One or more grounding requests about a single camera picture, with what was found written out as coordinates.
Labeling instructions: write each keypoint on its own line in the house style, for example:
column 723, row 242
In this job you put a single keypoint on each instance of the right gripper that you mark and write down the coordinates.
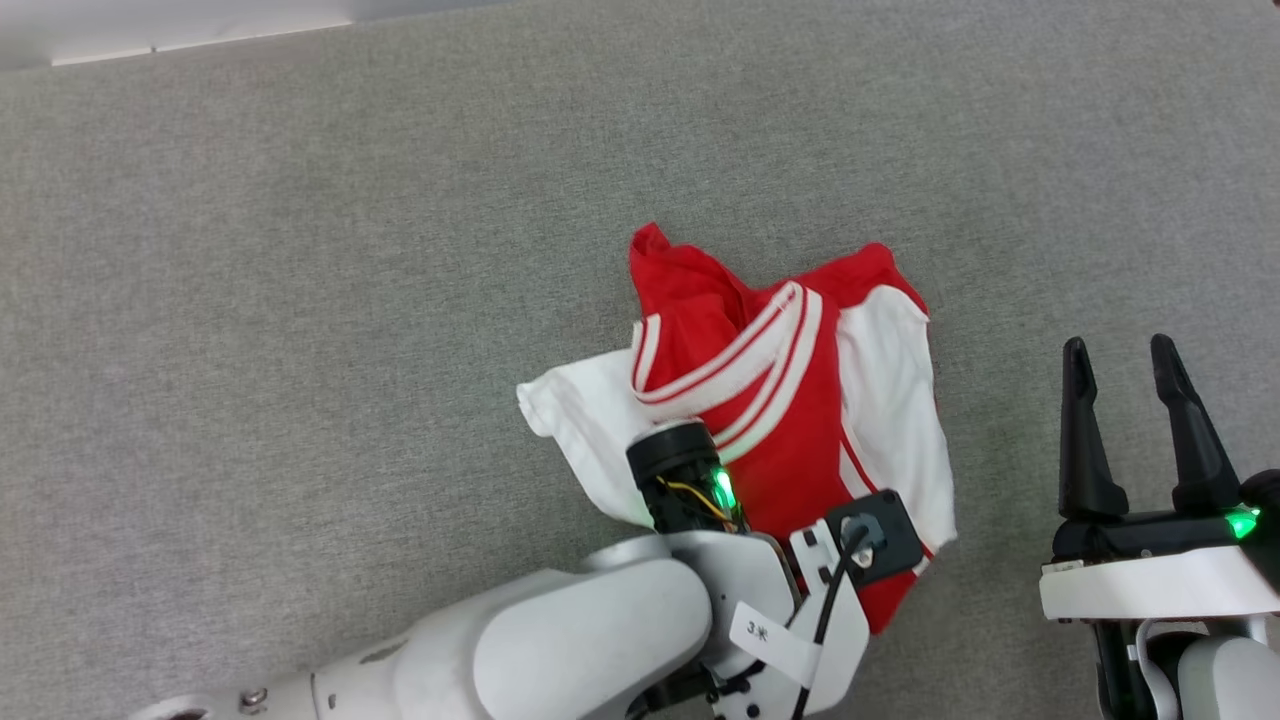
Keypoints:
column 1150, row 585

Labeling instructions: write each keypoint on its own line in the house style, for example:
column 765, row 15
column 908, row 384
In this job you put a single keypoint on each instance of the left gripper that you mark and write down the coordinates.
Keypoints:
column 680, row 470

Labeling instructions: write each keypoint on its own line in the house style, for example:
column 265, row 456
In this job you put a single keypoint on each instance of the red and white garment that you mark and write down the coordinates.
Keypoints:
column 780, row 440

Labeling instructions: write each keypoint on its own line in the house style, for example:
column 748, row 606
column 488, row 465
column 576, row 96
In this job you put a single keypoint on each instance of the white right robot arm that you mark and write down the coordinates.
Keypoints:
column 1230, row 680

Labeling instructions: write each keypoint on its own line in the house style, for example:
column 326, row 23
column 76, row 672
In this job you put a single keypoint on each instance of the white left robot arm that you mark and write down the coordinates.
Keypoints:
column 560, row 640

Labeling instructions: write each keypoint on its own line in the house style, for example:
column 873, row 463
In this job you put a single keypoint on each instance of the white paper label tag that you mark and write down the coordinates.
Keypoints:
column 765, row 632

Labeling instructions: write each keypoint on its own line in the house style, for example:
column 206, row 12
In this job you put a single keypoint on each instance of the grey fabric sofa seat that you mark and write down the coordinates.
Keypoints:
column 300, row 300

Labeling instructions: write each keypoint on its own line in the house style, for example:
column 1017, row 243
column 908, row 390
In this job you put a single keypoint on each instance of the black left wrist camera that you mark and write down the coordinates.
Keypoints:
column 888, row 535

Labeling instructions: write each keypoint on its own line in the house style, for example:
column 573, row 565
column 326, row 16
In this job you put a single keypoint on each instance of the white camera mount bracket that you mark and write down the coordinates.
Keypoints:
column 845, row 650

